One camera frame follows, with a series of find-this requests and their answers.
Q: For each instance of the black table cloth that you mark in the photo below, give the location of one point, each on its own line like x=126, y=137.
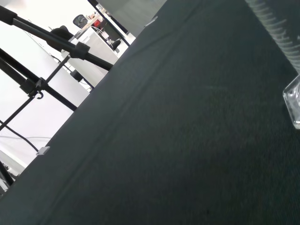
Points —
x=178, y=131

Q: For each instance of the silver cloth clip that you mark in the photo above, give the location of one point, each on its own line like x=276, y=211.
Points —
x=43, y=150
x=151, y=22

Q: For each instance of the black tripod leg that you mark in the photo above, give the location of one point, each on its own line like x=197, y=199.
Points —
x=5, y=174

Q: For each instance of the grey pale board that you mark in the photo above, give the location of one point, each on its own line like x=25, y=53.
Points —
x=133, y=14

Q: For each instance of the black office chair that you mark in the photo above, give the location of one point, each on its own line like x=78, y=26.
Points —
x=80, y=20

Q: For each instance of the black camera tripod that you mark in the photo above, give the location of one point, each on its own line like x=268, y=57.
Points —
x=80, y=50

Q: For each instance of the red box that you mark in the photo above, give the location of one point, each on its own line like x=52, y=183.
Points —
x=98, y=23

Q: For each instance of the black metal frame bar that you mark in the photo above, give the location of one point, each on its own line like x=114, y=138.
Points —
x=110, y=23

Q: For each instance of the white cabinet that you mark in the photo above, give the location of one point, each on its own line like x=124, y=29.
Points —
x=93, y=70

